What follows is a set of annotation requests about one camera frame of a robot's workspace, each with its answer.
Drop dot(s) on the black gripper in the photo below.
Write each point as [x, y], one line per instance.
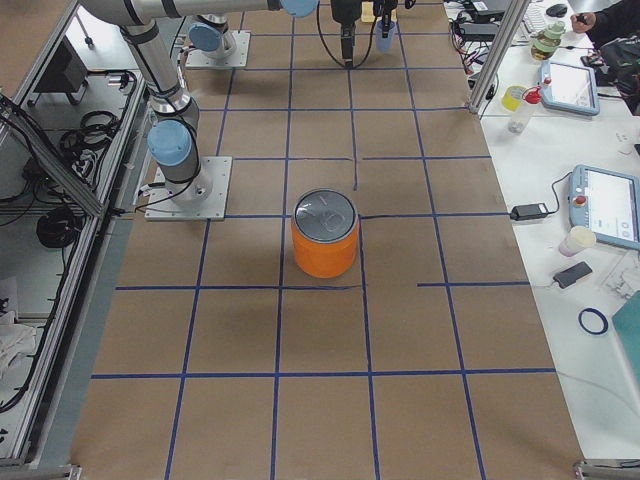
[385, 25]
[346, 11]

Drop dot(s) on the light blue cup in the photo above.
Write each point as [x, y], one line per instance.
[384, 38]

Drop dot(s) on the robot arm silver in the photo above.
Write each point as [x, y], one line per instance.
[172, 141]

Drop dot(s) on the plastic cup on desk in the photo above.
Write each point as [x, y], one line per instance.
[578, 239]

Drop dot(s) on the yellow tape roll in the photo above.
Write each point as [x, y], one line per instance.
[512, 97]

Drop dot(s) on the clear bottle red cap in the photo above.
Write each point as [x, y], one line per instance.
[529, 104]

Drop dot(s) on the orange can silver lid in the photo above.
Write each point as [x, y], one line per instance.
[324, 227]

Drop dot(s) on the teach pendant far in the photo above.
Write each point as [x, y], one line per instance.
[569, 88]

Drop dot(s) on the teach pendant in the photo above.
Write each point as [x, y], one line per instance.
[569, 88]
[607, 203]

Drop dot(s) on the black power adapter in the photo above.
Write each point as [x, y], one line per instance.
[525, 212]

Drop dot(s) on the teach pendant near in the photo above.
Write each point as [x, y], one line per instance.
[607, 203]

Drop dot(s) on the smartphone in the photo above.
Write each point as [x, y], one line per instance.
[571, 275]

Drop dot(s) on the white cloth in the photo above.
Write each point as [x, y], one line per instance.
[17, 340]

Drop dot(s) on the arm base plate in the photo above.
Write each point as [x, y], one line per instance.
[205, 198]
[212, 50]

